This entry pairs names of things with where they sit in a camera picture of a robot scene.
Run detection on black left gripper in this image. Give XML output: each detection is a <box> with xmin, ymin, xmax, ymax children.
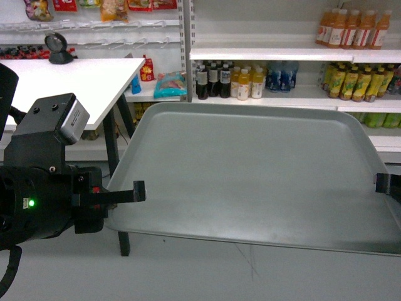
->
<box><xmin>71</xmin><ymin>167</ymin><xmax>147</xmax><ymax>234</ymax></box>

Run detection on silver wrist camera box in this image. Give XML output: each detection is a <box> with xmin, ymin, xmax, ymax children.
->
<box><xmin>56</xmin><ymin>93</ymin><xmax>90</xmax><ymax>145</ymax></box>

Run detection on black barcode scanner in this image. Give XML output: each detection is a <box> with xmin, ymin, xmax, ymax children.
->
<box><xmin>44</xmin><ymin>32</ymin><xmax>74</xmax><ymax>65</ymax></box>

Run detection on yellow juice bottle lower shelf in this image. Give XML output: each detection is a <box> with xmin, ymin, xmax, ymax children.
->
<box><xmin>237</xmin><ymin>68</ymin><xmax>250</xmax><ymax>101</ymax></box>

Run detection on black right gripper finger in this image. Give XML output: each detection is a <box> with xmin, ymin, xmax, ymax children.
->
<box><xmin>374</xmin><ymin>173</ymin><xmax>400</xmax><ymax>204</ymax></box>

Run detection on grey-silver rectangular tray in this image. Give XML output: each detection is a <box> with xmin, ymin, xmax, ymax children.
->
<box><xmin>106</xmin><ymin>103</ymin><xmax>400</xmax><ymax>256</ymax></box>

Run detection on white checkout table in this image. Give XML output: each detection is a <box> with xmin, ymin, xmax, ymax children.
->
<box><xmin>0</xmin><ymin>57</ymin><xmax>147</xmax><ymax>257</ymax></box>

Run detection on dark cola bottle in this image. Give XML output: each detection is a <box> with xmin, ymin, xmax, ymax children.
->
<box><xmin>195</xmin><ymin>65</ymin><xmax>209</xmax><ymax>100</ymax></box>

